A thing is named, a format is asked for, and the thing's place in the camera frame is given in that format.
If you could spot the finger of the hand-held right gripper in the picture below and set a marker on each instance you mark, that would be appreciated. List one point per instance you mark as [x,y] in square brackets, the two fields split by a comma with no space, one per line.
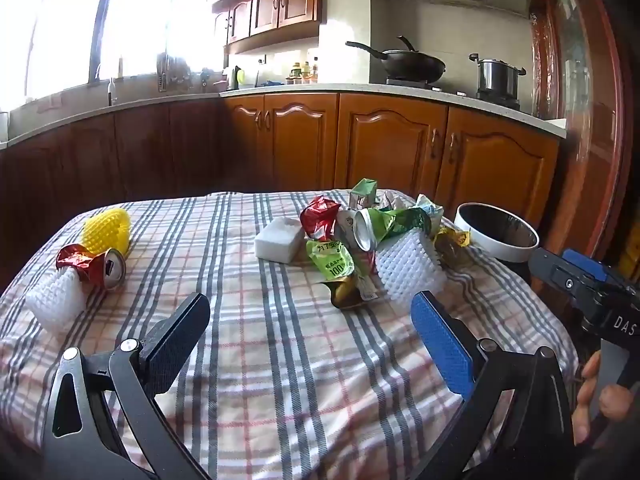
[560,275]
[585,262]

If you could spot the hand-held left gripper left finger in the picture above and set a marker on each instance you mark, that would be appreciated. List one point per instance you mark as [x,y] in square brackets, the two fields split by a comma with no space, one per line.
[170,342]

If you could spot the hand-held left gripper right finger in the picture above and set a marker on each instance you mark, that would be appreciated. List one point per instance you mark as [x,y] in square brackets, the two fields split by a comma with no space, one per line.
[442,345]

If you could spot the white round trash bin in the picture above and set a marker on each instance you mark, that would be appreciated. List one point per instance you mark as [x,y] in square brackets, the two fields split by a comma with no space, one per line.
[492,247]

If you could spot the light green wrapper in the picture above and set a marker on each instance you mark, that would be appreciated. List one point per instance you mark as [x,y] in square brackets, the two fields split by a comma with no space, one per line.
[431,210]

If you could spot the white foam block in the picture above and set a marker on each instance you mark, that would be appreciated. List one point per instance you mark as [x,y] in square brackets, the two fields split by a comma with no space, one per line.
[279,240]

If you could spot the red wrapper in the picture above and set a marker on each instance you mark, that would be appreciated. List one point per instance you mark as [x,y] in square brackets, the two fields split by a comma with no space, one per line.
[320,217]

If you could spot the person's right hand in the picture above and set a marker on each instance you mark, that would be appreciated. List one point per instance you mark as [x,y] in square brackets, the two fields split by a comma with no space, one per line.
[612,402]

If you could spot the large white foam net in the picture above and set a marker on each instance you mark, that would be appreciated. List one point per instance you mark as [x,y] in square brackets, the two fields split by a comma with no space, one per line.
[410,267]

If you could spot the yellow brown crumpled wrapper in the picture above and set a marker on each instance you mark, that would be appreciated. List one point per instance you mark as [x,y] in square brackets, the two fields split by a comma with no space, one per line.
[452,245]

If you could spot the crushed red can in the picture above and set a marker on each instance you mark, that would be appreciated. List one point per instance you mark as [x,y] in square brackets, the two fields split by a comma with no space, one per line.
[92,265]

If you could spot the gold crumpled packet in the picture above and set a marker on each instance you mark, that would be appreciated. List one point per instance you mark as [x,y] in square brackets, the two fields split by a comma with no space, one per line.
[345,294]

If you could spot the checked tablecloth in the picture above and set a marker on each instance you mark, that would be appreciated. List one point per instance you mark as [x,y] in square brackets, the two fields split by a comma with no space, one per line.
[280,360]

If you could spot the small white foam net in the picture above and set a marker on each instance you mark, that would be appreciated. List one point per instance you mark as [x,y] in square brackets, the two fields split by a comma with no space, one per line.
[52,302]

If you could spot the yellow foam fruit net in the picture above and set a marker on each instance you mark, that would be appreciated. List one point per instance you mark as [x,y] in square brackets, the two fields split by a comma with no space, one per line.
[107,230]

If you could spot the crushed green silver can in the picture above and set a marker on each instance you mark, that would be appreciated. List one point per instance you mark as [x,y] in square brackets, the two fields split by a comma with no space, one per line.
[372,227]

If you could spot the green snack packet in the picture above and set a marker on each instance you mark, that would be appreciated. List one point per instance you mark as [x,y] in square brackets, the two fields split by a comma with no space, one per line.
[331,260]

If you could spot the white crumpled tissue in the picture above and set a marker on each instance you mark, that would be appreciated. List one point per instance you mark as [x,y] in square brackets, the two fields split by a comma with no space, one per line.
[395,201]

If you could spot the green drink carton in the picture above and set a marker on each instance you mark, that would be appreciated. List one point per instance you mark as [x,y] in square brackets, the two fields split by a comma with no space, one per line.
[362,194]

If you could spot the steel cooking pot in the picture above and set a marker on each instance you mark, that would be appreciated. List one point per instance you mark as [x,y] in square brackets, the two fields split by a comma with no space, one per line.
[497,77]

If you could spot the wooden lower cabinets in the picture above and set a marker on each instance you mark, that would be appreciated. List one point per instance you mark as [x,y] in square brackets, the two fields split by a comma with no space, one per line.
[390,145]

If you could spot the wooden cabinets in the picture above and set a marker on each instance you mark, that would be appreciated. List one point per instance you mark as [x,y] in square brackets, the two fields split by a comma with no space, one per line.
[280,2]
[390,145]

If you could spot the black gas stove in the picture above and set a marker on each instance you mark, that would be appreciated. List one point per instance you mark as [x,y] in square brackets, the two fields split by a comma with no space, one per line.
[405,81]

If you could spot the black wok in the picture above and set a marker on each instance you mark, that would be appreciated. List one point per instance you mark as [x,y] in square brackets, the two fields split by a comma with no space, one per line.
[407,65]

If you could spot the white kitchen countertop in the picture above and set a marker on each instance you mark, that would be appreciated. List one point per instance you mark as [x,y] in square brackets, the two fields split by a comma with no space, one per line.
[350,89]

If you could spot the condiment bottle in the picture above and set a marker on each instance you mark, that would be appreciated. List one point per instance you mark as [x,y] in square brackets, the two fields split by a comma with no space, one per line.
[305,72]
[315,70]

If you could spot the kitchen window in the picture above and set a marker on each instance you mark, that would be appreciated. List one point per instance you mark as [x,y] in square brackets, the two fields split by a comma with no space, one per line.
[70,25]

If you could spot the wooden upper cabinets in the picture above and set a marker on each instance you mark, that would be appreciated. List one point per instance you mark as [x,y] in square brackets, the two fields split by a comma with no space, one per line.
[280,2]

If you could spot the wooden door frame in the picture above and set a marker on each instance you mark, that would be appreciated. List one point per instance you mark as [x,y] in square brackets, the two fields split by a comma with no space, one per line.
[590,110]

